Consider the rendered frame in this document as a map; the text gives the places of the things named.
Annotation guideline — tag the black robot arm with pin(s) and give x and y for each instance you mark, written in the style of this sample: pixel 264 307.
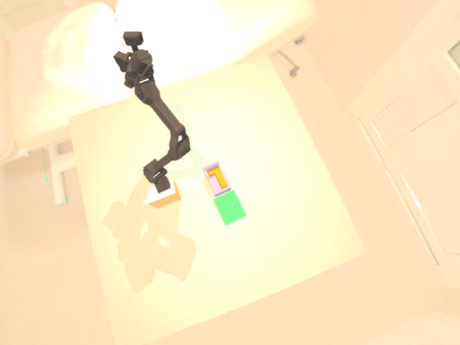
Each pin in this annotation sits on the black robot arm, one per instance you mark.
pixel 139 70

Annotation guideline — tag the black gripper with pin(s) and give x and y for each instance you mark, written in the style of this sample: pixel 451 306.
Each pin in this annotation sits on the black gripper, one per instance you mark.
pixel 133 39

